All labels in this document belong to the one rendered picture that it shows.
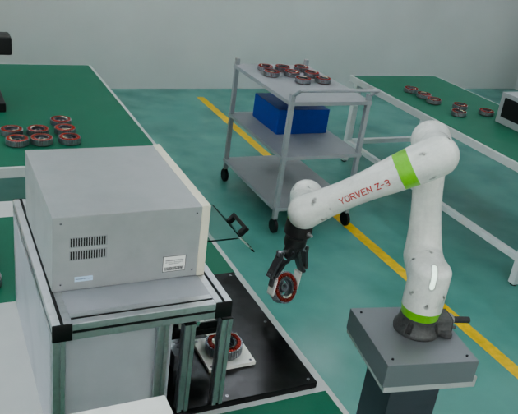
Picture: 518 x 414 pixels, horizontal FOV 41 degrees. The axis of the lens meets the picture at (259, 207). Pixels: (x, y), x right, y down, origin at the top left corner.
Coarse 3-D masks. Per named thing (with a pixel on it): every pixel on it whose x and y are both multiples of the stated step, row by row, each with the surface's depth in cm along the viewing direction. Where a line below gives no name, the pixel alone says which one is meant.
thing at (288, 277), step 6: (282, 276) 235; (288, 276) 238; (282, 282) 238; (288, 282) 240; (294, 282) 239; (276, 288) 233; (282, 288) 237; (288, 288) 240; (294, 288) 239; (276, 294) 234; (282, 294) 238; (288, 294) 238; (294, 294) 239; (276, 300) 235; (282, 300) 235; (288, 300) 237
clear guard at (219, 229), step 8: (216, 216) 226; (216, 224) 221; (224, 224) 222; (208, 232) 215; (216, 232) 216; (224, 232) 216; (232, 232) 217; (208, 240) 211; (216, 240) 212; (224, 240) 213
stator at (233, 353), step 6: (210, 336) 208; (234, 336) 209; (210, 342) 205; (234, 342) 207; (240, 342) 207; (210, 348) 203; (234, 348) 203; (240, 348) 205; (210, 354) 204; (234, 354) 203; (240, 354) 206; (228, 360) 203
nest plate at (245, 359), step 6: (198, 342) 210; (204, 342) 211; (198, 348) 207; (204, 348) 208; (246, 348) 210; (198, 354) 206; (204, 354) 205; (246, 354) 208; (204, 360) 203; (210, 360) 203; (234, 360) 205; (240, 360) 205; (246, 360) 205; (252, 360) 206; (210, 366) 200; (228, 366) 202; (234, 366) 203; (240, 366) 204; (210, 372) 200
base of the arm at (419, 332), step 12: (444, 312) 224; (396, 324) 221; (408, 324) 218; (420, 324) 216; (432, 324) 217; (444, 324) 220; (408, 336) 218; (420, 336) 217; (432, 336) 218; (444, 336) 220
